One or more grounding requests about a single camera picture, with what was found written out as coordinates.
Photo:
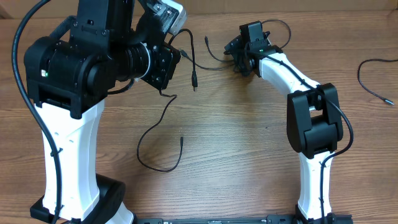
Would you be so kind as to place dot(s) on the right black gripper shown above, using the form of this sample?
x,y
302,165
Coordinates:
x,y
234,50

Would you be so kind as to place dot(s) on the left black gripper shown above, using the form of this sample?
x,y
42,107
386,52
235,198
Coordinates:
x,y
167,59

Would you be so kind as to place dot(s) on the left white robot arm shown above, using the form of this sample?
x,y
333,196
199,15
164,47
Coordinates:
x,y
69,75

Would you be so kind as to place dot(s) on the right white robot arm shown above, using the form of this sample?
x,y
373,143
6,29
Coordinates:
x,y
314,124

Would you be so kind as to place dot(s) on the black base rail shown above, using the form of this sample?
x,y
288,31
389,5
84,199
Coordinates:
x,y
270,219

